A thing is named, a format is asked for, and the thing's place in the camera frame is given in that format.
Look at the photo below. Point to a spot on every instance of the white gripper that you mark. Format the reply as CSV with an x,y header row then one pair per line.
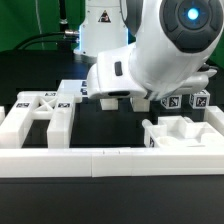
x,y
110,76

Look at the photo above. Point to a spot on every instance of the white chair seat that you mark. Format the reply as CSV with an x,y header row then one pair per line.
x,y
178,132

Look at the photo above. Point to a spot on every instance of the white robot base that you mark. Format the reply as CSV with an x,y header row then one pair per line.
x,y
103,29

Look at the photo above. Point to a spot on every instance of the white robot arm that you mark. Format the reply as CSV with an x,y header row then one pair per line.
x,y
173,39

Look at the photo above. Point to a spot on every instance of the white tagged cube left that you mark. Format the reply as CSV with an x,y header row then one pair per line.
x,y
172,102

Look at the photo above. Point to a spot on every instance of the white tagged cube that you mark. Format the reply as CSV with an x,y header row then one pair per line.
x,y
172,102
199,100

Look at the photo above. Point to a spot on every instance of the white tagged cube right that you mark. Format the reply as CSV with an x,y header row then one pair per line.
x,y
199,100

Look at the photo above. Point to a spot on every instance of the white left fence stub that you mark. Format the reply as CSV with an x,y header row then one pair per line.
x,y
2,114

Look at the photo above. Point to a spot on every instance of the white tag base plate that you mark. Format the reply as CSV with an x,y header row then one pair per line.
x,y
73,88

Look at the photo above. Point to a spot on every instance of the white front fence wall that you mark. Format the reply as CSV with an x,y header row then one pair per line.
x,y
103,162

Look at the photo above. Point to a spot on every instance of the white fence wall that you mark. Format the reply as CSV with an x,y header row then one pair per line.
x,y
215,117
103,162

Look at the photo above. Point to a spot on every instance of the white chair back frame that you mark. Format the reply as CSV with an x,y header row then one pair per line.
x,y
57,108

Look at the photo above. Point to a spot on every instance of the white right fence wall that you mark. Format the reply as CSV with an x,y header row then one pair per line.
x,y
215,117

